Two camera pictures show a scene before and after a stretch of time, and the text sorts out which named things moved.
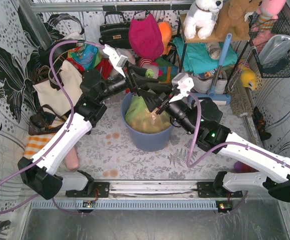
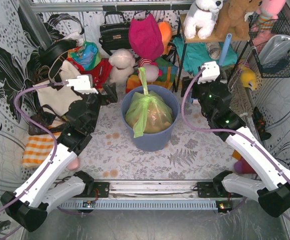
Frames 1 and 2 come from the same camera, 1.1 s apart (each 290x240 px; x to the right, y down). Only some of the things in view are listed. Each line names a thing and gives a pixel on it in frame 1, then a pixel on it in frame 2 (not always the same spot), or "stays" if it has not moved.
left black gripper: [131, 80] to [100, 95]
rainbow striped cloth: [167, 70] stays
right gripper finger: [152, 99] to [186, 81]
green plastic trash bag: [139, 117] stays
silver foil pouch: [275, 48] stays
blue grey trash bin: [146, 141] stays
